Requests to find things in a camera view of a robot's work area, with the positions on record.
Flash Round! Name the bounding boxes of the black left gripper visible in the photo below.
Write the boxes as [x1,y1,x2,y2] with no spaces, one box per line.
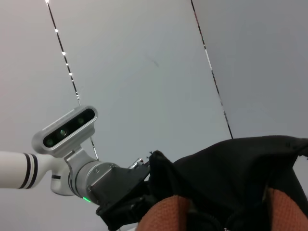
[87,160,155,231]

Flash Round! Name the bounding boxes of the black food bag orange straps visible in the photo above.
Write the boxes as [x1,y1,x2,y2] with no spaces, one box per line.
[136,135,308,231]

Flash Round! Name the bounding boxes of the left arm cable silver plug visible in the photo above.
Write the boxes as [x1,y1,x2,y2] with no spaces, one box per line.
[128,157,145,170]

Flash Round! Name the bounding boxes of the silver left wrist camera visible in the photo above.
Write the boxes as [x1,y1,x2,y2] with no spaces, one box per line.
[31,105,99,159]

